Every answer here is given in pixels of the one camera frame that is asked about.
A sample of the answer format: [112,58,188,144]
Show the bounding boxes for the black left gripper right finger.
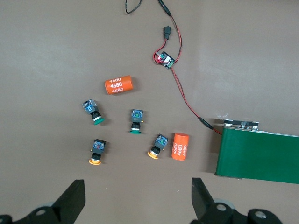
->
[190,177,285,224]

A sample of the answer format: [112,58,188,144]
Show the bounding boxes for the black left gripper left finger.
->
[0,179,86,224]

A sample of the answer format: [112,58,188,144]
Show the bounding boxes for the orange 4680 battery cylinder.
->
[171,133,189,162]
[104,75,134,95]

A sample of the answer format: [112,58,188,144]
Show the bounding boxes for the yellow push button switch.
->
[147,133,169,160]
[88,139,107,166]

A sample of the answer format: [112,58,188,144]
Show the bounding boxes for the green push button switch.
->
[129,109,145,135]
[81,99,105,126]

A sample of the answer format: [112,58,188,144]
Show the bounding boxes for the green conveyor belt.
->
[214,119,299,185]

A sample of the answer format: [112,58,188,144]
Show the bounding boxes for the small speed controller board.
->
[157,51,176,70]

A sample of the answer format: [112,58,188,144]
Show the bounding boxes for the red black conveyor cable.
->
[171,67,223,136]

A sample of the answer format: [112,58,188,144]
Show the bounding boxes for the red black power cable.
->
[157,0,184,63]

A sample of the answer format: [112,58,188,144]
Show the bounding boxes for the thin black looped cable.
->
[124,0,143,14]

